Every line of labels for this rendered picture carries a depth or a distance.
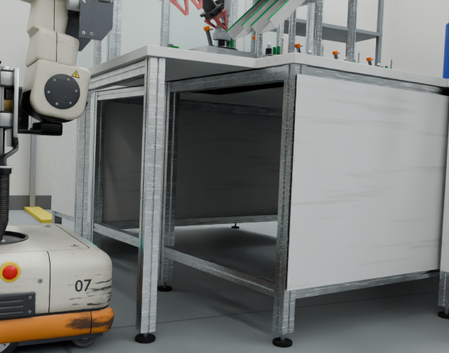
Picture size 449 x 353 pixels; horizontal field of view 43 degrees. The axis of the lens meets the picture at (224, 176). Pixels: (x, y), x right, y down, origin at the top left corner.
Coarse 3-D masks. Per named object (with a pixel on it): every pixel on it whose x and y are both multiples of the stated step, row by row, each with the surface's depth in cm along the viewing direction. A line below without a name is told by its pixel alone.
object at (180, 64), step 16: (144, 48) 162; (160, 48) 162; (176, 48) 164; (112, 64) 189; (128, 64) 181; (176, 64) 177; (192, 64) 175; (208, 64) 174; (224, 64) 172; (240, 64) 174
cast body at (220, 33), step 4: (224, 24) 236; (216, 28) 237; (220, 28) 235; (216, 32) 235; (220, 32) 234; (224, 32) 236; (216, 36) 235; (220, 36) 234; (224, 36) 236; (228, 36) 237; (216, 40) 238; (228, 40) 237
